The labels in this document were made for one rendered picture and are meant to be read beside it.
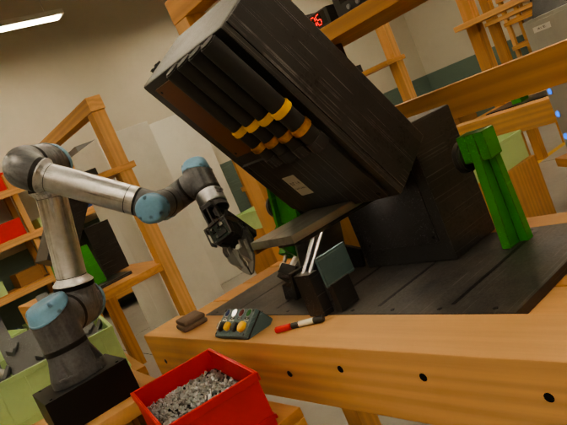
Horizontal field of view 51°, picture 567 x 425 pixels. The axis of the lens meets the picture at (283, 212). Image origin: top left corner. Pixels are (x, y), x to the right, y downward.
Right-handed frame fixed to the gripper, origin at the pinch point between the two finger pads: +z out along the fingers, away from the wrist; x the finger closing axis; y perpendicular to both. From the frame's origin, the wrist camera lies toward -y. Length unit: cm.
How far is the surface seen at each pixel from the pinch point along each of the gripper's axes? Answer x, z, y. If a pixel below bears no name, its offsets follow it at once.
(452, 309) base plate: 40, 37, 12
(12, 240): -426, -366, -337
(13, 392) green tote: -95, -17, -3
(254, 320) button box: -5.6, 11.1, -0.4
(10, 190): -393, -417, -327
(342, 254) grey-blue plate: 22.6, 10.4, -0.8
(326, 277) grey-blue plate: 17.8, 14.3, 3.3
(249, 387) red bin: -0.5, 30.3, 24.3
